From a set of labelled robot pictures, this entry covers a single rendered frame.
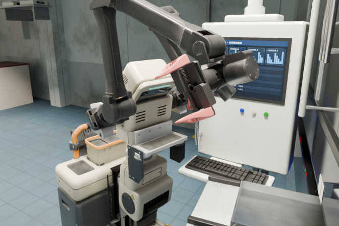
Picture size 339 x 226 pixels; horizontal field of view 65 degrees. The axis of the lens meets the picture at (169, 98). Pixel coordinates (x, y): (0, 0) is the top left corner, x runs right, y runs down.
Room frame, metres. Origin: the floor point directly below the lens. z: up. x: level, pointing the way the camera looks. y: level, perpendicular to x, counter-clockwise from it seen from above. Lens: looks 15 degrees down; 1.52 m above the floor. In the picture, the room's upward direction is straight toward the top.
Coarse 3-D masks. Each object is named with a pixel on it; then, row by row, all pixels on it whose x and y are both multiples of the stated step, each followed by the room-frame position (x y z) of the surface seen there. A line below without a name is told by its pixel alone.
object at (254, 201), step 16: (240, 192) 0.93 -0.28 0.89; (256, 192) 0.94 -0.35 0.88; (272, 192) 0.92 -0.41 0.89; (288, 192) 0.90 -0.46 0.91; (240, 208) 0.84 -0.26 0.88; (256, 208) 0.84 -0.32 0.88; (272, 208) 0.84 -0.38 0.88; (288, 208) 0.84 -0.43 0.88; (304, 208) 0.84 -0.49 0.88; (320, 208) 0.84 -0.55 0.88; (240, 224) 0.72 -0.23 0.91; (256, 224) 0.76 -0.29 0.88; (272, 224) 0.76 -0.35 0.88; (288, 224) 0.76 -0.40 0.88; (304, 224) 0.76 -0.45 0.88; (320, 224) 0.76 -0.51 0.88
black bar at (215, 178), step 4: (208, 176) 1.03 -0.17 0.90; (212, 176) 1.03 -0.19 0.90; (216, 176) 1.03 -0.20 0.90; (208, 180) 1.03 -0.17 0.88; (212, 180) 1.02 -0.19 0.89; (216, 180) 1.02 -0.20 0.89; (220, 180) 1.01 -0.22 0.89; (224, 180) 1.00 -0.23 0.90; (228, 180) 1.00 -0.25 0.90; (232, 180) 1.00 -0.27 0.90; (236, 180) 1.00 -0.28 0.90; (228, 184) 1.00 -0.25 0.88; (232, 184) 0.99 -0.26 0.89; (236, 184) 0.98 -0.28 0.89
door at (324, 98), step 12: (336, 24) 0.96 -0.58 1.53; (336, 36) 0.93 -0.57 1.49; (336, 60) 0.87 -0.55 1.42; (324, 72) 1.06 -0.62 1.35; (336, 72) 0.84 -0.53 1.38; (324, 84) 1.02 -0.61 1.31; (336, 84) 0.82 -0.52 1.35; (324, 96) 0.98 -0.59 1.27; (336, 96) 0.79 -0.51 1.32; (324, 108) 0.95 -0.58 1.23; (336, 108) 0.77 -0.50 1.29; (336, 120) 0.74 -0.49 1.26; (336, 132) 0.72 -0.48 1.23
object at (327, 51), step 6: (330, 0) 0.71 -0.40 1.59; (336, 0) 0.70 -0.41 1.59; (330, 6) 0.71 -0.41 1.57; (336, 6) 0.70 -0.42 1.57; (330, 12) 0.70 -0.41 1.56; (336, 12) 0.70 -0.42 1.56; (330, 18) 0.70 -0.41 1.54; (330, 24) 0.70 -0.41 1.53; (330, 30) 0.70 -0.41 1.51; (330, 36) 0.70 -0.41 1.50; (324, 42) 0.71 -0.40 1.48; (330, 42) 0.70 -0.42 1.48; (324, 48) 0.71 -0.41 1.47; (330, 48) 0.70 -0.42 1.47; (324, 54) 0.70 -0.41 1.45; (330, 54) 0.70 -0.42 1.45; (324, 60) 0.70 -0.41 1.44
